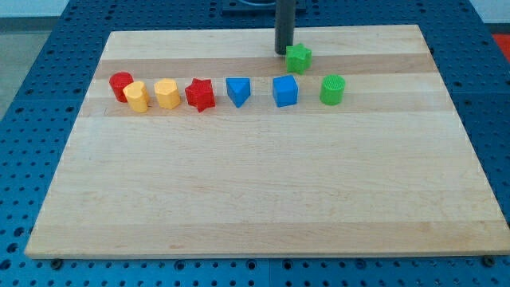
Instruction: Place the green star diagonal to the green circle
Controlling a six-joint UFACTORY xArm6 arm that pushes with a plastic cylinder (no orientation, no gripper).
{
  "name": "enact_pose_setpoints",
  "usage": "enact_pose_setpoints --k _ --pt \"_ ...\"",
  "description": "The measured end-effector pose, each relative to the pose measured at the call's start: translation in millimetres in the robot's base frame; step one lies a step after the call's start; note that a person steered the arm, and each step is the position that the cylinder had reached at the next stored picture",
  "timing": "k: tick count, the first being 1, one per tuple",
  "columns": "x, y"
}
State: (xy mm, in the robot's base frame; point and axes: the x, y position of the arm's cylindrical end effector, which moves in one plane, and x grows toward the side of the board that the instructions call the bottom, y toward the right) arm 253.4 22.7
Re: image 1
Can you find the yellow hexagon block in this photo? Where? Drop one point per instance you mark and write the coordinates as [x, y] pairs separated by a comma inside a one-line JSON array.
[[167, 93]]

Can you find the wooden board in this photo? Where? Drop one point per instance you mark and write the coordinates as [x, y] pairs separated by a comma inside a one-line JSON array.
[[388, 172]]

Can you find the yellow heart block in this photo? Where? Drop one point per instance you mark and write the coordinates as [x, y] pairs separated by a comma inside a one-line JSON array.
[[137, 96]]

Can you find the blue cube block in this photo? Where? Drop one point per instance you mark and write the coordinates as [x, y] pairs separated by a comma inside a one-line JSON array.
[[285, 91]]

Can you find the red cylinder block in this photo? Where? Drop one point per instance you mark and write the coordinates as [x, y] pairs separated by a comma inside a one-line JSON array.
[[118, 81]]

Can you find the green cylinder block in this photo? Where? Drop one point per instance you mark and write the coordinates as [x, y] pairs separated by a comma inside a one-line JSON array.
[[332, 88]]

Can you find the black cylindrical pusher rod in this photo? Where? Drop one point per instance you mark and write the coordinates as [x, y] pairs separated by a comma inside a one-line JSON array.
[[285, 15]]

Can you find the green star block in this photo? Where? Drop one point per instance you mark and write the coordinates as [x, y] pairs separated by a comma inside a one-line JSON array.
[[298, 58]]

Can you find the blue triangle block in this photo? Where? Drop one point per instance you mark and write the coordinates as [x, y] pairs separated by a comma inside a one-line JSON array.
[[238, 90]]

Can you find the red star block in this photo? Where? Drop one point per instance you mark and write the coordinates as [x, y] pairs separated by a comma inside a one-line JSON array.
[[200, 94]]

